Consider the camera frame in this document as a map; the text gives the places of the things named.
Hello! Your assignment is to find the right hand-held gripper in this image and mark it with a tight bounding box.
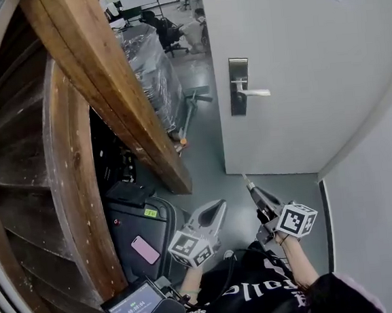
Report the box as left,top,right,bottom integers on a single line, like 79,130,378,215
245,177,322,253

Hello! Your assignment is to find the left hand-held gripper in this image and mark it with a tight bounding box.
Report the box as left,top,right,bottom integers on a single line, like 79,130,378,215
163,199,233,271

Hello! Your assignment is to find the silver door lock with lever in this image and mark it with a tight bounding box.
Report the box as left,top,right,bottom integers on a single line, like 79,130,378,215
226,54,273,117

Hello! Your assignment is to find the person's left forearm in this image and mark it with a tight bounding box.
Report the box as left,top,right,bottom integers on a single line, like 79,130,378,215
176,264,207,303

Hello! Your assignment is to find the person's right forearm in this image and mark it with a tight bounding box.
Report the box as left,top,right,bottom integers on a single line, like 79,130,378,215
280,236,321,291

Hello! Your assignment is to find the white door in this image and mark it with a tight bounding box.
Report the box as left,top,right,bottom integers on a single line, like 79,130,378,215
199,0,392,183

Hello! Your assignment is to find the person's right hand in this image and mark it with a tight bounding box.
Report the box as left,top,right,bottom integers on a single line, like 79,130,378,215
273,229,293,247

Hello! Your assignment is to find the pink smartphone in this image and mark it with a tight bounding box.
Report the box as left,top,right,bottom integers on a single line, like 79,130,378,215
130,234,162,268

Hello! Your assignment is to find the black hard case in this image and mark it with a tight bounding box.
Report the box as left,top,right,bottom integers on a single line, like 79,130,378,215
103,189,194,287

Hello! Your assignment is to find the black flat pouch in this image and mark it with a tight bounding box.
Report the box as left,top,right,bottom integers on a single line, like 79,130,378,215
103,177,158,210

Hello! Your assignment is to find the person's black printed shirt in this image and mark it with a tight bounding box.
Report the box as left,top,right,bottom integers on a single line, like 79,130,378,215
169,235,335,313

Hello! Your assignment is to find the dark equipment under stairs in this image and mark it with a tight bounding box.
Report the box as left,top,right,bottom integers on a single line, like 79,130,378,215
88,102,143,196

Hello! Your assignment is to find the tablet with lit screen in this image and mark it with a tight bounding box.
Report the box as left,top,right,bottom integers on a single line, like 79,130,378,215
98,277,170,313

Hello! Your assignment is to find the plastic-wrapped pallet load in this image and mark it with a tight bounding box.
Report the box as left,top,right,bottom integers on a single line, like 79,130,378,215
111,19,189,141

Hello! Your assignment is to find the wooden stair beam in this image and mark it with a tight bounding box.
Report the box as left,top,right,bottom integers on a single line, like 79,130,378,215
19,0,194,208

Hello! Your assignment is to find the dark wooden staircase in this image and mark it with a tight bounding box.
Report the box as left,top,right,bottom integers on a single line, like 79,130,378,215
0,0,132,313

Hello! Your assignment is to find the black office chair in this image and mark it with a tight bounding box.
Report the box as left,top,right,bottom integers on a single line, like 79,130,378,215
138,6,190,61

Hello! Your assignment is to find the black cable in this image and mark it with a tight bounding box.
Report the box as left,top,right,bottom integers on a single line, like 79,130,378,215
200,249,246,308

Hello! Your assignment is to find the long-handled floor squeegee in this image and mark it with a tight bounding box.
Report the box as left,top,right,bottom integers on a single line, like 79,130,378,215
166,84,218,152

